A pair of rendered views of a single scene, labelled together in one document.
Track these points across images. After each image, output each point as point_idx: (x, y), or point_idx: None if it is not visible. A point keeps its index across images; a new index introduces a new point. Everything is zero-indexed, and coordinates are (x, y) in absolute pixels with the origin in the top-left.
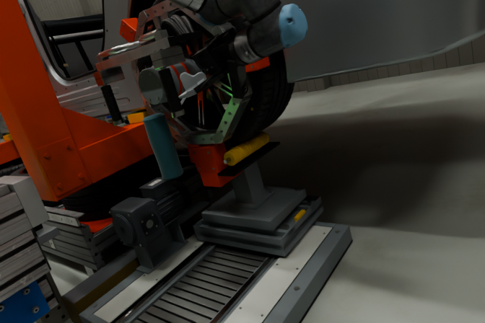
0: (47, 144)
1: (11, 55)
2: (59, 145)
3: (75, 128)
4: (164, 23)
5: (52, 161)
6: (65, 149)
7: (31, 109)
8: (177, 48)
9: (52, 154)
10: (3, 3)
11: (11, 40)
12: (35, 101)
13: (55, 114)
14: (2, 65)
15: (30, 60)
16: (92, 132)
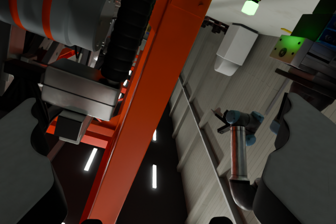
0: (191, 14)
1: (158, 89)
2: (184, 5)
3: (158, 6)
4: (44, 131)
5: None
6: None
7: (178, 48)
8: (54, 100)
9: (196, 3)
10: (136, 119)
11: (151, 98)
12: (170, 51)
13: (165, 31)
14: (169, 87)
15: (149, 80)
16: None
